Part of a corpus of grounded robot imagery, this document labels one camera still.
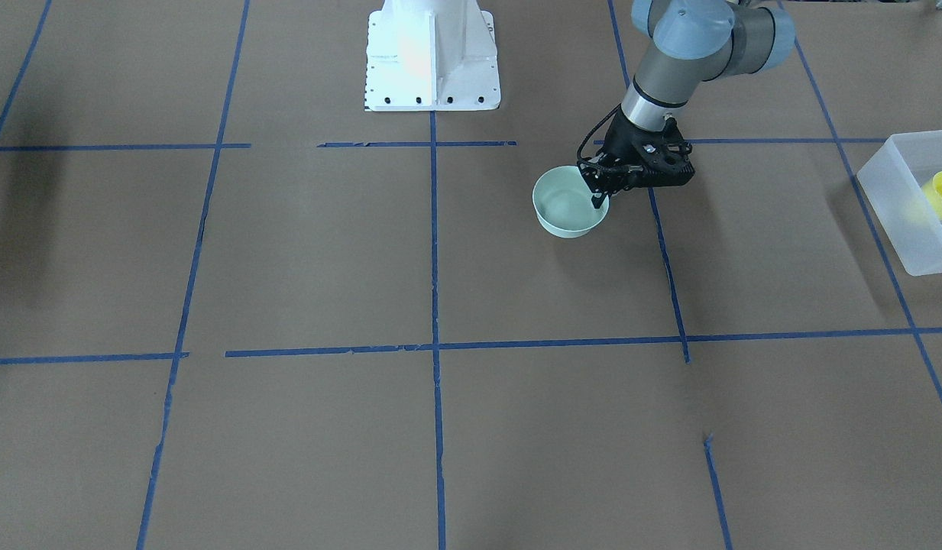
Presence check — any clear plastic storage box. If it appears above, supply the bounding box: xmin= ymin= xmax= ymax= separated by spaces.
xmin=857 ymin=130 xmax=942 ymax=277

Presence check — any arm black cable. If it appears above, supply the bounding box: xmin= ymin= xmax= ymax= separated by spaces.
xmin=576 ymin=105 xmax=623 ymax=165

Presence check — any light green bowl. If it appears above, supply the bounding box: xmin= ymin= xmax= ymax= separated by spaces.
xmin=531 ymin=166 xmax=610 ymax=239

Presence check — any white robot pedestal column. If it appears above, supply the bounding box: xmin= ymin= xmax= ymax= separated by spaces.
xmin=364 ymin=1 xmax=502 ymax=112

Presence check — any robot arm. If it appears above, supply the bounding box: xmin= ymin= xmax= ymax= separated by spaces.
xmin=576 ymin=1 xmax=796 ymax=209

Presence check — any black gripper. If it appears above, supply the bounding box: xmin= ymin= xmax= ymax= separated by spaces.
xmin=579 ymin=115 xmax=670 ymax=210

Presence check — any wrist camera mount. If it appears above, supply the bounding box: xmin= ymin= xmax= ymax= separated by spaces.
xmin=627 ymin=116 xmax=695 ymax=188

